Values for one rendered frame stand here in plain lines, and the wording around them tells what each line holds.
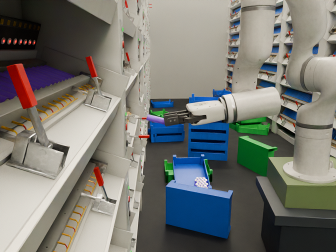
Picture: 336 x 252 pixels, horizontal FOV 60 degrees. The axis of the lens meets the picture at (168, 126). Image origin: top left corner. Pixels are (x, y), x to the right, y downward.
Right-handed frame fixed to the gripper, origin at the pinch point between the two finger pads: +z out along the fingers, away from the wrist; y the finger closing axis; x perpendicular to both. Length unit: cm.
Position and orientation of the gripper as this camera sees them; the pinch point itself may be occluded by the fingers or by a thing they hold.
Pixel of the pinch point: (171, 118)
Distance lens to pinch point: 85.7
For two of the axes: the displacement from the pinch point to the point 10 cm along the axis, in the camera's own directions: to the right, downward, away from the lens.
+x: 1.7, 9.5, 2.6
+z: -9.8, 1.7, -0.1
